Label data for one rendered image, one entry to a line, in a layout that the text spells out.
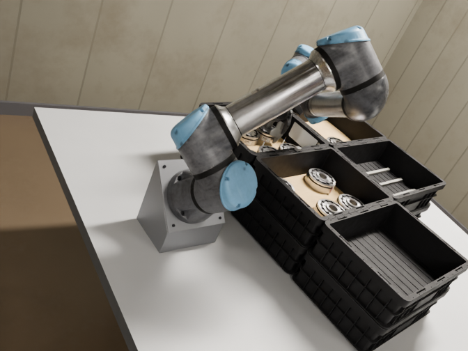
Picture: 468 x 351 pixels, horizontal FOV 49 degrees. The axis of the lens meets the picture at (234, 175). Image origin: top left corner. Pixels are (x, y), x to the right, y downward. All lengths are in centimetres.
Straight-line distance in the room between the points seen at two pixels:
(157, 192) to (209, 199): 19
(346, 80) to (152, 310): 72
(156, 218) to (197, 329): 33
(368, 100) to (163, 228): 62
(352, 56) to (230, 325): 72
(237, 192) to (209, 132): 16
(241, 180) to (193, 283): 32
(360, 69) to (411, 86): 306
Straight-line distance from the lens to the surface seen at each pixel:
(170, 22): 318
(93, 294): 223
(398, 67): 443
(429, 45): 430
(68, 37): 302
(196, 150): 122
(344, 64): 127
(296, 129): 193
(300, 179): 177
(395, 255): 169
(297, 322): 145
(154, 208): 142
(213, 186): 124
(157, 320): 128
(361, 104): 131
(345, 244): 139
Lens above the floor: 165
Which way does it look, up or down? 30 degrees down
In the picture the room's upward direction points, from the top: 25 degrees clockwise
